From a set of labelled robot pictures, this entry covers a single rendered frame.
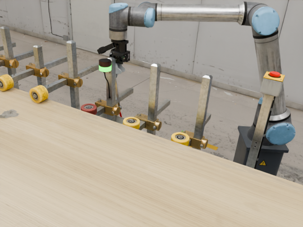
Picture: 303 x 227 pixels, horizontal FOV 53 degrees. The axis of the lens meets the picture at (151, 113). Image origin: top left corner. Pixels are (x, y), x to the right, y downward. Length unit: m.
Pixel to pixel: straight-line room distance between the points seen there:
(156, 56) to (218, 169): 3.48
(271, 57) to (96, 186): 1.01
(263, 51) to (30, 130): 1.13
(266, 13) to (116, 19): 0.69
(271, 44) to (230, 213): 0.85
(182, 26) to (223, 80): 0.90
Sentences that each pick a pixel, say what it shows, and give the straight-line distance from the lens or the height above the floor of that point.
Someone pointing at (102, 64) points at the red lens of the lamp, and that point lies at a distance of 1.49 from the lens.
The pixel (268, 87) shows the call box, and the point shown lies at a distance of 1.26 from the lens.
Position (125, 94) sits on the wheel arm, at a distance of 1.81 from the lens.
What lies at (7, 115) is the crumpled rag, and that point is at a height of 0.91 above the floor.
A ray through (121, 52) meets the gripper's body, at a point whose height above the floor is 1.15.
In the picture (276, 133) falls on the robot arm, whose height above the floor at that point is 0.80.
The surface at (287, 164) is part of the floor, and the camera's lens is 3.01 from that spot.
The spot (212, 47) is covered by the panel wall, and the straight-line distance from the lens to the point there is 4.13.
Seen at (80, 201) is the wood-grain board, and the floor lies 0.90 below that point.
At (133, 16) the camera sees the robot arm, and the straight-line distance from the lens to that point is 1.51.
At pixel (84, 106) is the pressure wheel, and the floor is 0.90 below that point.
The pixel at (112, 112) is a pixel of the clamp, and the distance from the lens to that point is 1.63.
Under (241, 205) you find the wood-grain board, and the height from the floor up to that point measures 0.90.
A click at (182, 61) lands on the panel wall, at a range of 4.35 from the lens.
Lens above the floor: 1.63
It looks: 29 degrees down
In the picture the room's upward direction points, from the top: 4 degrees clockwise
